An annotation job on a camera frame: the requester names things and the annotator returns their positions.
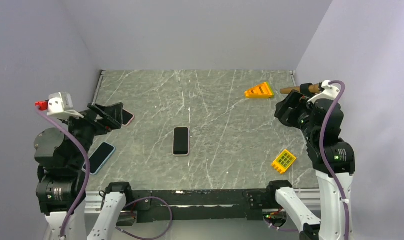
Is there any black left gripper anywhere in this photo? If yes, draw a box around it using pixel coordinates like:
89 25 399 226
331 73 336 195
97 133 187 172
59 100 122 168

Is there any black phone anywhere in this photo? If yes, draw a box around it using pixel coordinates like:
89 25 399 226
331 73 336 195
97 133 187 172
173 127 188 156

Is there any beige phone case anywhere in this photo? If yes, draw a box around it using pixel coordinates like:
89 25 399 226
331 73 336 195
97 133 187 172
172 126 190 157

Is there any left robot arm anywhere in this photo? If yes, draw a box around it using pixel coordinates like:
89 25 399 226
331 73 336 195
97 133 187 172
34 103 134 240

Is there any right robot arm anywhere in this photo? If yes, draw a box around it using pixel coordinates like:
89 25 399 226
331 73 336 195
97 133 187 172
265 90 355 240

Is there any phone in blue case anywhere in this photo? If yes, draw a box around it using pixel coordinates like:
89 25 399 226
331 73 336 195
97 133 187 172
89 142 116 175

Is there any brown microphone on stand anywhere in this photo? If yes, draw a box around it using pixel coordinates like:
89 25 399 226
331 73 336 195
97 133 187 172
279 83 321 96

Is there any orange triangular toy block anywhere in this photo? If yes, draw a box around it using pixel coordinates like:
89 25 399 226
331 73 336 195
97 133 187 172
244 82 274 99

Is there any yellow grid toy block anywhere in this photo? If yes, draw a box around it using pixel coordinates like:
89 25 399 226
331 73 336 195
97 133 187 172
271 149 297 175

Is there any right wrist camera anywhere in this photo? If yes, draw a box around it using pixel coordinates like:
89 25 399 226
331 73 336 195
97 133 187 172
307 80 340 104

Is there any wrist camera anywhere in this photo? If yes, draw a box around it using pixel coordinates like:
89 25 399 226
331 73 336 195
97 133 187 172
34 92 84 120
307 80 340 104

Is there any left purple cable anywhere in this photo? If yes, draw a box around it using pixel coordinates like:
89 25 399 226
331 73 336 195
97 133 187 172
36 107 90 239

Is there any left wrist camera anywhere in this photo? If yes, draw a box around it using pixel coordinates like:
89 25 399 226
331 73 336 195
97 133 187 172
34 92 84 120

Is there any black base frame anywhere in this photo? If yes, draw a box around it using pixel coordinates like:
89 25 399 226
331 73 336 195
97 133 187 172
118 188 280 226

